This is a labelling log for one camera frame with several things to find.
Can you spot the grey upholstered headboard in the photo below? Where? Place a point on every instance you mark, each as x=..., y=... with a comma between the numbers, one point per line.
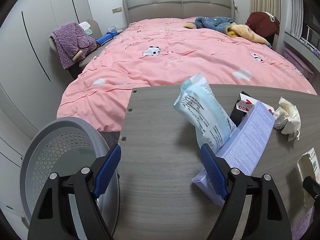
x=137, y=10

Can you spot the grey perforated trash basket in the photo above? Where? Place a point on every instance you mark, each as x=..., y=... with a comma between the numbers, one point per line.
x=64, y=146

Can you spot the purple fleece garment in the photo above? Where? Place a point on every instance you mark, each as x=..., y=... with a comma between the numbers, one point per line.
x=72, y=44

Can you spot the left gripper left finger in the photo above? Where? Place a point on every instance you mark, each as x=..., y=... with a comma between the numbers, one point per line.
x=52, y=216

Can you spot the blue folded item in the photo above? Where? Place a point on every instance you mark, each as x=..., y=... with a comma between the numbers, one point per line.
x=107, y=37

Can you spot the purple long carton box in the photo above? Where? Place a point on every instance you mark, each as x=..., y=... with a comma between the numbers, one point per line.
x=243, y=151

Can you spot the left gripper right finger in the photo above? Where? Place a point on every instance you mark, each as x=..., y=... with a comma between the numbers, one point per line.
x=267, y=217

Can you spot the white wardrobe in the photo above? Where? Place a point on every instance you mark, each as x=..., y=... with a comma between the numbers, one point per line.
x=32, y=77

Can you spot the grey bedside chair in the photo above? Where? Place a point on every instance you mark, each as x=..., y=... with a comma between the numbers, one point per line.
x=78, y=67

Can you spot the yellow blanket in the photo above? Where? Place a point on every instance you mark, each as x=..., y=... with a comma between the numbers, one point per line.
x=242, y=30

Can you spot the dark red garment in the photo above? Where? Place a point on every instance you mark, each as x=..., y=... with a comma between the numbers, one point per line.
x=263, y=23

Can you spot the white wipes packet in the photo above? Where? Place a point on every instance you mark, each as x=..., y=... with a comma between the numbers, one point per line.
x=86, y=27

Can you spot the crumpled cream paper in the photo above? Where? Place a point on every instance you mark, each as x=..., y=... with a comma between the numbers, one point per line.
x=287, y=119

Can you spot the light blue wipes pack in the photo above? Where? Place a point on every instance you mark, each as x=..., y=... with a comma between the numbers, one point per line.
x=197, y=103

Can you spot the green white medicine box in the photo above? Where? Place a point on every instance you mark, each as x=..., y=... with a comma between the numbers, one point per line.
x=308, y=165

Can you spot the pink bed quilt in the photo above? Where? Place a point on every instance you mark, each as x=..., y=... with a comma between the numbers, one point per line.
x=162, y=51

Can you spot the black small object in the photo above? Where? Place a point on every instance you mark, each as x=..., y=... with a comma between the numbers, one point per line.
x=237, y=115

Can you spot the blue fleece garment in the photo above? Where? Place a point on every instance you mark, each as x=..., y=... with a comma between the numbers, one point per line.
x=219, y=24

